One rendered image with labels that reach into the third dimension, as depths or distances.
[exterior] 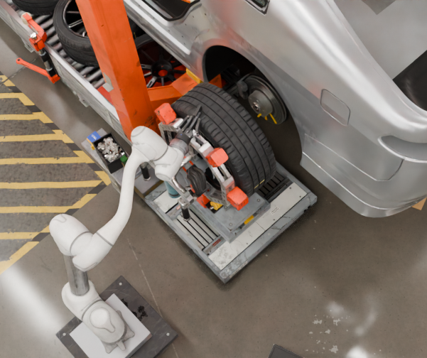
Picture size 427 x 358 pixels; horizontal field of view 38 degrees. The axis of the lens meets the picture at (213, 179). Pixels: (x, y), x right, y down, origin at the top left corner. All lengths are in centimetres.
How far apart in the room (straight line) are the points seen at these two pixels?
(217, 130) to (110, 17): 74
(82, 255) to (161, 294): 118
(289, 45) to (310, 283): 172
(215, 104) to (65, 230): 96
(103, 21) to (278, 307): 201
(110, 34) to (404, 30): 171
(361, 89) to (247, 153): 77
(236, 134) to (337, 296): 135
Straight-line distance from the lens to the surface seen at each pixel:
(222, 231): 396
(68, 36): 457
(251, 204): 395
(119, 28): 309
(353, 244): 411
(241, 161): 314
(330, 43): 271
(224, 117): 314
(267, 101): 351
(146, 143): 286
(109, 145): 387
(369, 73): 266
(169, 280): 403
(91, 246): 292
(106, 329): 339
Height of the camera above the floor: 376
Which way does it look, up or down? 61 degrees down
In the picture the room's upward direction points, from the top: 9 degrees counter-clockwise
